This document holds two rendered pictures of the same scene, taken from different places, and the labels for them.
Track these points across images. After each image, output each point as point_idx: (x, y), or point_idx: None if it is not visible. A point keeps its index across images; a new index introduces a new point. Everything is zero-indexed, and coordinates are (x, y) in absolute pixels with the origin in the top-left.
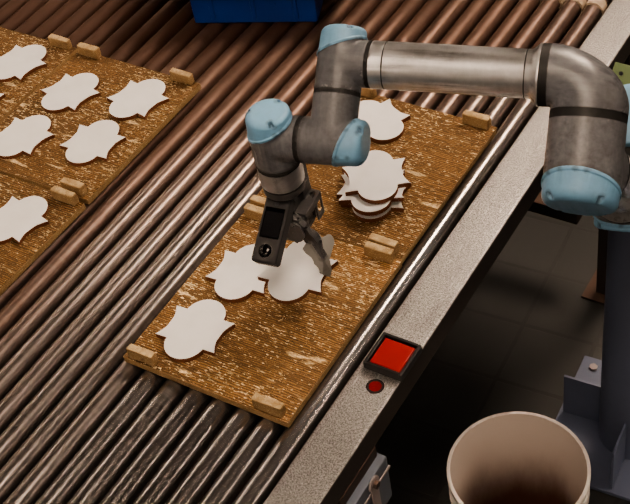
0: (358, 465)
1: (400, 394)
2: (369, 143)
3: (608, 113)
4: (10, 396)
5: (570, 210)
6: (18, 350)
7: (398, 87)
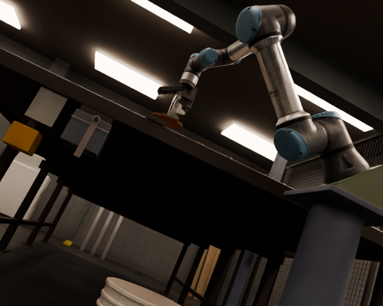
0: (101, 108)
1: (141, 123)
2: (213, 59)
3: (277, 5)
4: None
5: (242, 34)
6: None
7: (233, 47)
